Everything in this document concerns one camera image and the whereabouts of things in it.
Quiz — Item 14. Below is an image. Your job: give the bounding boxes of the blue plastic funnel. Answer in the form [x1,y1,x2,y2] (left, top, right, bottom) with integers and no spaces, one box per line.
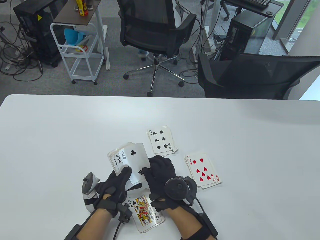
[64,28,84,46]

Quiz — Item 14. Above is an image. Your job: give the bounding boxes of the person's left hand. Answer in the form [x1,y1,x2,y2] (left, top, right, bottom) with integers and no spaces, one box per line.
[94,166,142,217]

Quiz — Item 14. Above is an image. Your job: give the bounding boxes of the black mesh office chair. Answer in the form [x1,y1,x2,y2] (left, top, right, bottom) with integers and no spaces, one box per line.
[197,53,320,100]

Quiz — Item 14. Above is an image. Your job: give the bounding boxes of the white side table brown top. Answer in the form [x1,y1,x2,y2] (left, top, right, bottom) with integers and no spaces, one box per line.
[54,0,110,71]

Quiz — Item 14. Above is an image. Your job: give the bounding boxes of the black clubs playing card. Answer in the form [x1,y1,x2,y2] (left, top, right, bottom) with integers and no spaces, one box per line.
[114,150,126,173]
[118,143,152,185]

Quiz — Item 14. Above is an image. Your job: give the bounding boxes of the black keyboard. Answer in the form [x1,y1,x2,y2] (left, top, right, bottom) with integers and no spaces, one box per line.
[234,0,272,10]

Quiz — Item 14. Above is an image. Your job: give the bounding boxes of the white rolling cart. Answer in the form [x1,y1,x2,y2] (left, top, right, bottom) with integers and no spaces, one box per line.
[50,22,105,85]

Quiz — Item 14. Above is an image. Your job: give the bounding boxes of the tangle of black floor cables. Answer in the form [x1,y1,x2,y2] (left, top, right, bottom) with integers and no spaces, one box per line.
[0,15,45,82]

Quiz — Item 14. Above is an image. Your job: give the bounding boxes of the black chair with chrome base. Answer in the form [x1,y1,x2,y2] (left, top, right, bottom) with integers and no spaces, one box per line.
[117,0,197,97]

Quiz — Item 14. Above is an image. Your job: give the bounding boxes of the person's right hand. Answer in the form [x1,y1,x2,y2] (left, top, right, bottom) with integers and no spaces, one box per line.
[142,155,198,210]

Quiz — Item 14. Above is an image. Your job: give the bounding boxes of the white metal stand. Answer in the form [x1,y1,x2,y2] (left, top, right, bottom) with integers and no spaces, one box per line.
[199,0,220,59]

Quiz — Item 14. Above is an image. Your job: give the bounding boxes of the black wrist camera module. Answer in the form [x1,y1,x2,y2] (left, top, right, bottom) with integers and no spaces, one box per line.
[151,200,166,213]
[117,203,133,223]

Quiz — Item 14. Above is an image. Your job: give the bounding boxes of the person's right forearm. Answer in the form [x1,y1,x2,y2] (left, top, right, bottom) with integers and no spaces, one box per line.
[165,206,205,240]

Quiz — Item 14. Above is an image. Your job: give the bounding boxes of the black computer tower glass panel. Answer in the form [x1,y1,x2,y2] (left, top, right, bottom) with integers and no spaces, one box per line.
[220,11,275,61]

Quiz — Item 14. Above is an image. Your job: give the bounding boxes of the black forearm sensor box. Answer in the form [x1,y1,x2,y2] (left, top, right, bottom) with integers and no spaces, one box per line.
[200,213,219,239]
[64,224,82,240]

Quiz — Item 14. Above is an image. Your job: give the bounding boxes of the black computer tower yellow sticker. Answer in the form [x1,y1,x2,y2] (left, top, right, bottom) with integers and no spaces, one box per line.
[13,0,68,67]

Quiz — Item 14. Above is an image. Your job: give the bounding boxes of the pile of hearts cards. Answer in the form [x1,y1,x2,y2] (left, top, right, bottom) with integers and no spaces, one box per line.
[185,151,222,189]

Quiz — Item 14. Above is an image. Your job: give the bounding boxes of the white power strip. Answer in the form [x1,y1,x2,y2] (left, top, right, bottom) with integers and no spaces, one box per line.
[214,34,228,45]

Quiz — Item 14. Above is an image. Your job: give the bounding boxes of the deck of playing cards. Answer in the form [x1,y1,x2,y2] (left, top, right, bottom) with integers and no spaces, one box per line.
[107,142,152,186]

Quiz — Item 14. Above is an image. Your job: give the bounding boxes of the person's left forearm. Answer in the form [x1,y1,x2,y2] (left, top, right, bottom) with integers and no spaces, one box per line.
[76,207,112,240]

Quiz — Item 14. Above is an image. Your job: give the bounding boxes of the grey white handheld controller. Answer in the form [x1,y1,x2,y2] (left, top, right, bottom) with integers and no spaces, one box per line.
[82,172,101,212]
[164,176,198,206]

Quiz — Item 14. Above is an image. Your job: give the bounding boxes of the black glove cable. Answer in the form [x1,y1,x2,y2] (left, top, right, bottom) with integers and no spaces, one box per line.
[114,221,123,240]
[194,196,206,216]

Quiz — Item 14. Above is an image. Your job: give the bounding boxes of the dark grey desk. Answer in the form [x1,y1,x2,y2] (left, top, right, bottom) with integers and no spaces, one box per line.
[220,0,284,17]

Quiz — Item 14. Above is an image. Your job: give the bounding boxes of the pile of spades cards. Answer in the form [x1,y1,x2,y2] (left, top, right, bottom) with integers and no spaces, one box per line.
[126,194,165,233]

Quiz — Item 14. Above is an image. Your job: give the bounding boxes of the black chair leg with castor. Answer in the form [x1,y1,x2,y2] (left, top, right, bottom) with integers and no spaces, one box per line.
[221,4,244,22]

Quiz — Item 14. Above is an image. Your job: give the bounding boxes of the black elastic armband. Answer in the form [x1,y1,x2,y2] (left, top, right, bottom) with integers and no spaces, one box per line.
[180,226,212,240]

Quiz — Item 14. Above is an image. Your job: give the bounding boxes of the pile of clubs cards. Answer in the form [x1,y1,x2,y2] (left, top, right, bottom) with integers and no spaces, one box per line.
[147,126,179,157]

